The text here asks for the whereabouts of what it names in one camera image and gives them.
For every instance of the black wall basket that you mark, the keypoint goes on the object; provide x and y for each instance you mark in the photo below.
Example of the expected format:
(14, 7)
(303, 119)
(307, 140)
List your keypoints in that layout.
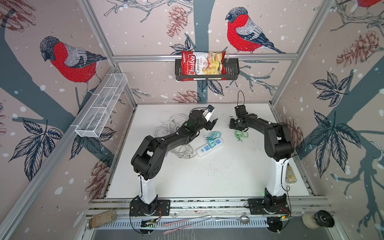
(230, 66)

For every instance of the red Chuba cassava chips bag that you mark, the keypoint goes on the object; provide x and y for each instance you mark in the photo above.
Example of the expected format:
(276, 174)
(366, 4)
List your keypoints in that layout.
(196, 64)

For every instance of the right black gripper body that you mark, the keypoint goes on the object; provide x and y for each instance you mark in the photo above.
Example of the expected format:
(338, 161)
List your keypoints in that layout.
(233, 124)

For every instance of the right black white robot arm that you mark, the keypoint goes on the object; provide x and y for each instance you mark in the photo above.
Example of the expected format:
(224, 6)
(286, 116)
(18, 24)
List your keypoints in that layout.
(278, 146)

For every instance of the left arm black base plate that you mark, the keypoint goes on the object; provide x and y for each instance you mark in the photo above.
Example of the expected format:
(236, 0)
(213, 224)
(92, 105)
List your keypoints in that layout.
(156, 208)

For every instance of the metal spoon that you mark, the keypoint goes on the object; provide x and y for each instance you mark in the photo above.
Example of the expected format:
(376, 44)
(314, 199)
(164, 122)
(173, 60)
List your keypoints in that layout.
(243, 219)

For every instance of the pink chopsticks pair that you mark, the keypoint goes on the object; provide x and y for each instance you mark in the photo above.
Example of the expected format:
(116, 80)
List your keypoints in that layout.
(183, 224)

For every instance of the white blue power strip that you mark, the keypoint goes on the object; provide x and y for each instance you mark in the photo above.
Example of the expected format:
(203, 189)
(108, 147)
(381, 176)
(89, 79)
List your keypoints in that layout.
(207, 149)

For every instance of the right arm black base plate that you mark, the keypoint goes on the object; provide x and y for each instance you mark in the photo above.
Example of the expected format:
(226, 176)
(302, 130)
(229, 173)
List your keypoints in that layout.
(259, 206)

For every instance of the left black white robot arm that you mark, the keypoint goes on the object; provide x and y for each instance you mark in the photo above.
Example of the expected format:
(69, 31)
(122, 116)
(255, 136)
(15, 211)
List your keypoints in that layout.
(149, 158)

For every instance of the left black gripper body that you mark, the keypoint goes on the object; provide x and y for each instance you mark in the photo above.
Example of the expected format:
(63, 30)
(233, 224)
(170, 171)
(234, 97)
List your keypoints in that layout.
(203, 124)

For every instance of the black white tape roll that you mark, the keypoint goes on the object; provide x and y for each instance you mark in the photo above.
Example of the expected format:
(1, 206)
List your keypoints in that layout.
(319, 219)

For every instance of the glass spice jar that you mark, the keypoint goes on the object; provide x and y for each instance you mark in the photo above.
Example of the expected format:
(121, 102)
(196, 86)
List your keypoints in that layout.
(290, 175)

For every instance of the white wire mesh basket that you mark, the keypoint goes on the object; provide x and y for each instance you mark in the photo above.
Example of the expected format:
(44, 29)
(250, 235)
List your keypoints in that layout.
(97, 115)

